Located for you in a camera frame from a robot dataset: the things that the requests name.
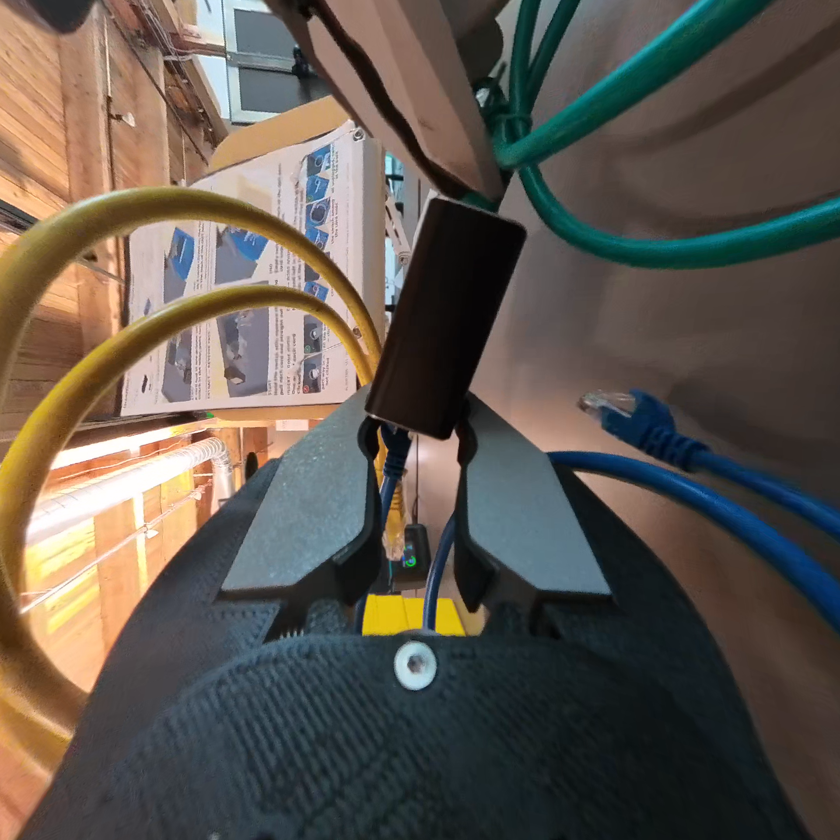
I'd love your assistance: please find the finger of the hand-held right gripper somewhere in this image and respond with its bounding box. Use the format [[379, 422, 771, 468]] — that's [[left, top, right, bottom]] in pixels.
[[262, 0, 454, 194], [308, 0, 508, 202]]

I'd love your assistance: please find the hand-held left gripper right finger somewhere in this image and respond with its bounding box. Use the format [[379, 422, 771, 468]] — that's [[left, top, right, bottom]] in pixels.
[[453, 392, 614, 613]]

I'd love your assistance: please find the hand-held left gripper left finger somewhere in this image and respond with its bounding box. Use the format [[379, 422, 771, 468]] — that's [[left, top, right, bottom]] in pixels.
[[220, 386, 385, 608]]

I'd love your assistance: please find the black ethernet splitter box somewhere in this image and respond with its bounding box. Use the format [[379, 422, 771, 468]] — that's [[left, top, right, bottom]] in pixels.
[[364, 197, 528, 441]]

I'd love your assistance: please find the green ethernet cable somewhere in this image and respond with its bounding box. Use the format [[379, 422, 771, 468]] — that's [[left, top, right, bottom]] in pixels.
[[472, 0, 840, 271]]

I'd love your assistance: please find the beige display board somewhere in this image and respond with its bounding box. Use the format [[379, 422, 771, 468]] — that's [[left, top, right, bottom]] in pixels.
[[118, 95, 388, 427]]

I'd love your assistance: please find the small black device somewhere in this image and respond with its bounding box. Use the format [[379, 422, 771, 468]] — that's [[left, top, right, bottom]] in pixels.
[[392, 521, 432, 593]]

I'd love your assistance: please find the yellow crate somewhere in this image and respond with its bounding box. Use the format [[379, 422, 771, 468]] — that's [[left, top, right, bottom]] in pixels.
[[360, 592, 468, 636]]

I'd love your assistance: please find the white insulated pipe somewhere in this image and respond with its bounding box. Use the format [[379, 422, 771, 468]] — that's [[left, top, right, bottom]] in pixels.
[[26, 436, 235, 547]]

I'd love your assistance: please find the printed instruction sheet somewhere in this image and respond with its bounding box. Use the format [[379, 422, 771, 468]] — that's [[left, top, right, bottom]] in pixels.
[[121, 128, 385, 419]]

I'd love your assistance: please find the blue ethernet cable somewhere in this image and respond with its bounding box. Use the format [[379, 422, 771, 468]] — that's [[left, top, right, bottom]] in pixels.
[[377, 387, 840, 634]]

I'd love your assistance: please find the yellow ethernet cable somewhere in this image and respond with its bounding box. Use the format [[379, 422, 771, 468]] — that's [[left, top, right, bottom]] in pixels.
[[0, 187, 421, 775]]

